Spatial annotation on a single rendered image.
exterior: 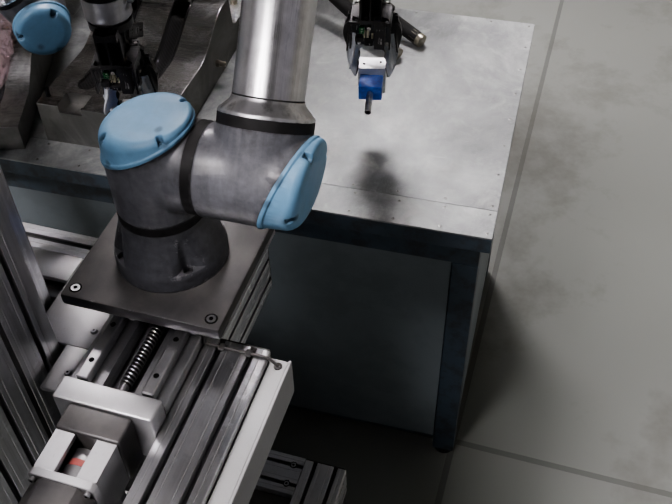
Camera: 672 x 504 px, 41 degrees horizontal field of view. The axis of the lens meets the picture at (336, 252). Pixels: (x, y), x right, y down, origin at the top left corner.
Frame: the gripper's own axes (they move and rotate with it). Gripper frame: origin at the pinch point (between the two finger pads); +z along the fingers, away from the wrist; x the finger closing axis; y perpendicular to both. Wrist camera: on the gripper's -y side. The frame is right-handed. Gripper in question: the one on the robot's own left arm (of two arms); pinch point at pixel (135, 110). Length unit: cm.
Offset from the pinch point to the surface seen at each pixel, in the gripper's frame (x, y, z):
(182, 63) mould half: 4.0, -24.1, 6.7
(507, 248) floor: 83, -58, 95
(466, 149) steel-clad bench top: 60, -7, 15
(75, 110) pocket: -15.2, -11.6, 8.8
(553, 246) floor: 97, -59, 95
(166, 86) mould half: 2.1, -15.9, 6.4
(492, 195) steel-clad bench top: 64, 6, 15
